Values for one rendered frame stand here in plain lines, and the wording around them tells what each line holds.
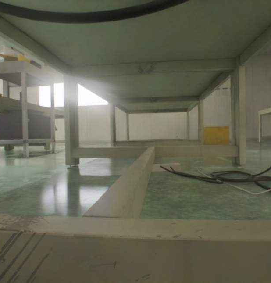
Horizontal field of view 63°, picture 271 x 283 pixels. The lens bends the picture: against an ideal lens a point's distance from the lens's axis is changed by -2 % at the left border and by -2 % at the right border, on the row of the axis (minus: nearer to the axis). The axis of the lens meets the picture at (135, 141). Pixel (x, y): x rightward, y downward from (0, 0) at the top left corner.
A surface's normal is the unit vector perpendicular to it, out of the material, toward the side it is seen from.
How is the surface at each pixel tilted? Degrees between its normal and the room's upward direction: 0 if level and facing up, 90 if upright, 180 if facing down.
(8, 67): 90
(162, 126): 90
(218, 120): 90
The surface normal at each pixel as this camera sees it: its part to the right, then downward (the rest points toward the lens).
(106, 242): -0.11, 0.03
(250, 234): -0.02, -1.00
